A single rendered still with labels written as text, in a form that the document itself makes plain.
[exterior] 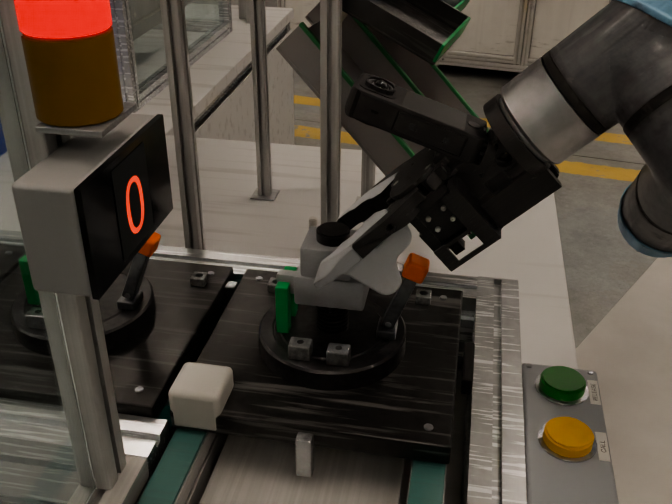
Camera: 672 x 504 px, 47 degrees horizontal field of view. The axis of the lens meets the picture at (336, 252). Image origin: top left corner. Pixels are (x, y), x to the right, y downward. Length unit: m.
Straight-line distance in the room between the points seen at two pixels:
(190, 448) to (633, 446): 0.44
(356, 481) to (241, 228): 0.59
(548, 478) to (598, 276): 2.23
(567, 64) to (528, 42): 4.12
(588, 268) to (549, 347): 1.94
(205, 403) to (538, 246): 0.65
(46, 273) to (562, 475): 0.42
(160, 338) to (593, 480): 0.41
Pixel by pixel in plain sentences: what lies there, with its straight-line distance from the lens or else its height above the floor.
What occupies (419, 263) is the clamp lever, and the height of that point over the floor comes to 1.07.
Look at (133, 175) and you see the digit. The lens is 0.50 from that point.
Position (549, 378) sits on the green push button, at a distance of 0.74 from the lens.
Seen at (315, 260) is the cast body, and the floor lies 1.07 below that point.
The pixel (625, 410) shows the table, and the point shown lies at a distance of 0.91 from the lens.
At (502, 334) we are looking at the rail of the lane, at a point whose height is 0.96.
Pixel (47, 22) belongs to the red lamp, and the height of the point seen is 1.32.
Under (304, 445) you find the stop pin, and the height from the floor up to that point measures 0.96.
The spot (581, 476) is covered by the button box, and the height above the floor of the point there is 0.96.
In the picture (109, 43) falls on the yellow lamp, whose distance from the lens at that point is 0.47.
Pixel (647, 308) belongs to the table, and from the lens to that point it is 1.09.
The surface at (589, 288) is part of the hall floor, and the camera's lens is 2.79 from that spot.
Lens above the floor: 1.42
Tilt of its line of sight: 30 degrees down
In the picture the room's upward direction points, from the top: straight up
